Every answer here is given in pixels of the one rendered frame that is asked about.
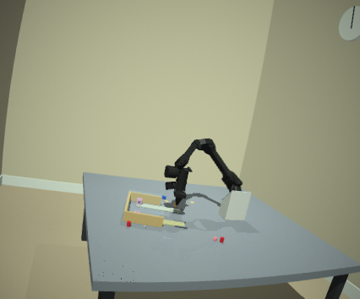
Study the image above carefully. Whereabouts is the pale yellow flat strip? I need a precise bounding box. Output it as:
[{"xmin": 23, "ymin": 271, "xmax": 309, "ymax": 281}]
[{"xmin": 162, "ymin": 220, "xmax": 185, "ymax": 226}]

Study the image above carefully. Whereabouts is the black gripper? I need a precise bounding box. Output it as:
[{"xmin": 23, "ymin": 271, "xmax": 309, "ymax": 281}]
[{"xmin": 173, "ymin": 178, "xmax": 187, "ymax": 205}]

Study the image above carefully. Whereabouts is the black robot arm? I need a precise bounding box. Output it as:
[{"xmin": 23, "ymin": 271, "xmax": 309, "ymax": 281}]
[{"xmin": 164, "ymin": 139, "xmax": 243, "ymax": 192}]

